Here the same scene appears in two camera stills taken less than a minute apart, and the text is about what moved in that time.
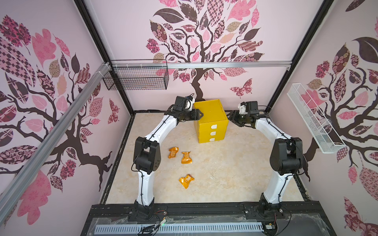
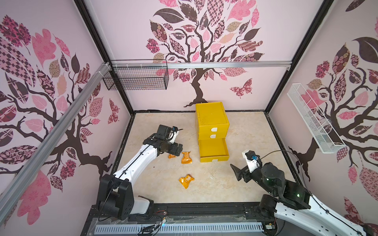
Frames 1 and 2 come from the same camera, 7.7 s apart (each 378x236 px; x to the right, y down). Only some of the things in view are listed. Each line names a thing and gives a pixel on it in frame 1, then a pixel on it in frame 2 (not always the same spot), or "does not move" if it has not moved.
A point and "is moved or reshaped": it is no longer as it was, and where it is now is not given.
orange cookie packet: [185, 181] does not move
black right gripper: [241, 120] to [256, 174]
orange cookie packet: [186, 159] does not move
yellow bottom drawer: [205, 139] is moved or reshaped
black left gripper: [194, 115] to [178, 149]
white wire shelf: [325, 135] does not move
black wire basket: [131, 74] does not move
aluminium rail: [201, 64] does not move
